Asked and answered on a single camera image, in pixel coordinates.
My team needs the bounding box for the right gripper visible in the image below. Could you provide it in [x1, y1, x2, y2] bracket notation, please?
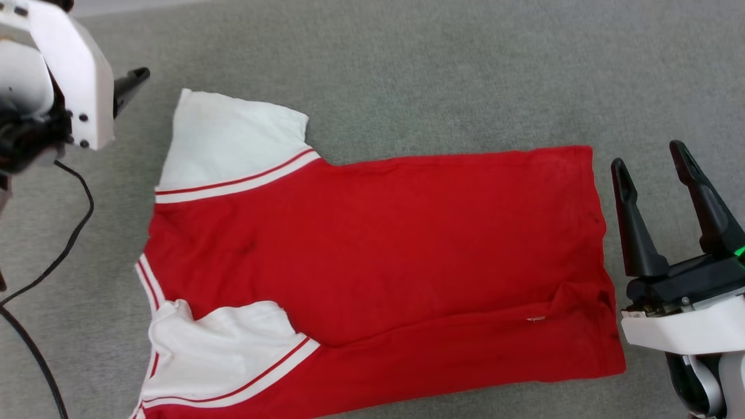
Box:
[611, 140, 745, 319]

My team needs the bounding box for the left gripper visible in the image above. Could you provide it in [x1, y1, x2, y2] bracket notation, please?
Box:
[0, 40, 151, 175]

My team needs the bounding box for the red and white shirt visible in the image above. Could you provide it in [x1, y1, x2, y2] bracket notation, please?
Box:
[129, 88, 628, 419]

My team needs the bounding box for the grey fabric sofa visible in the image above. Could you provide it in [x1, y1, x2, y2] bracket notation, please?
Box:
[0, 0, 745, 419]

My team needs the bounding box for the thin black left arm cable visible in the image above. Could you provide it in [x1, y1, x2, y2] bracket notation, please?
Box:
[0, 159, 95, 419]

